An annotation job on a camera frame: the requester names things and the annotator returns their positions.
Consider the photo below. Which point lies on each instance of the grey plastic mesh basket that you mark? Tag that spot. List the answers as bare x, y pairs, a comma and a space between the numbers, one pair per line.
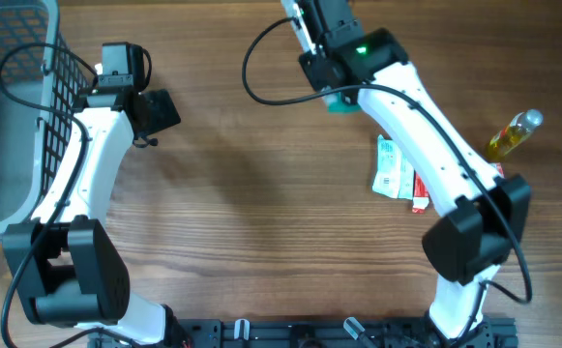
38, 82

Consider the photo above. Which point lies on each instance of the mint green wipes pack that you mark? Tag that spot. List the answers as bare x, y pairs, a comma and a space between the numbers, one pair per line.
394, 177

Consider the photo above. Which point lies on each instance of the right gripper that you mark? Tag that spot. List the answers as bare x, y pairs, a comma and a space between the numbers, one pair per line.
308, 63

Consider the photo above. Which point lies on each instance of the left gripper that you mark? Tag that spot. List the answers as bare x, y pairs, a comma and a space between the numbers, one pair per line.
161, 110

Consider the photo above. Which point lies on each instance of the green 3M gloves package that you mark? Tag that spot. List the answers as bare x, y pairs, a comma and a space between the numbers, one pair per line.
339, 103

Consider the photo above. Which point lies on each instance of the red stick sachet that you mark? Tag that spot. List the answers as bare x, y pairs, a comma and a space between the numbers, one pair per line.
420, 199

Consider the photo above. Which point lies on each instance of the yellow liquid bottle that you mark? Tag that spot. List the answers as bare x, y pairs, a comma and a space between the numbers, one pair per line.
517, 131

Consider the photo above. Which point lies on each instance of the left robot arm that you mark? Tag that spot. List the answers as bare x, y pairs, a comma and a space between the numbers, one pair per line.
66, 271

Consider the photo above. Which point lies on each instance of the orange Kleenex tissue pack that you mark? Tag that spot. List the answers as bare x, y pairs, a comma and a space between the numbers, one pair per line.
498, 167

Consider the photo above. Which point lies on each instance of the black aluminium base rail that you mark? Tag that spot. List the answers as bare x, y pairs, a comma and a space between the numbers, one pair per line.
390, 332

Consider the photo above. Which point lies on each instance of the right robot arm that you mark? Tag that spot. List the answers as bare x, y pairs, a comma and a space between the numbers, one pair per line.
482, 214

